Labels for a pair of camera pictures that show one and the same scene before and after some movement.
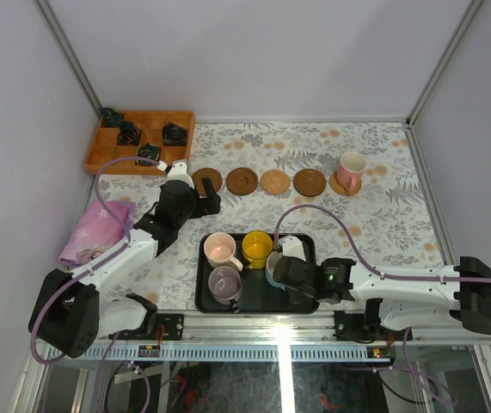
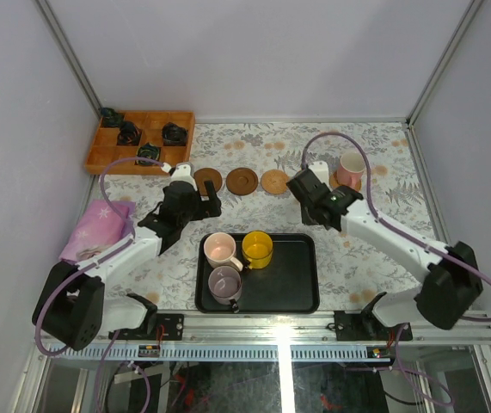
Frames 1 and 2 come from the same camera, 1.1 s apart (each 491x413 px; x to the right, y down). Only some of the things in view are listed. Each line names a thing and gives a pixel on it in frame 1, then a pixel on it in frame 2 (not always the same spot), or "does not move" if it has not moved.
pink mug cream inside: (350, 169) does not move
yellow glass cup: (256, 245) does not move
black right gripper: (296, 297) to (305, 217)
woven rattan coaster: (275, 181) does not move
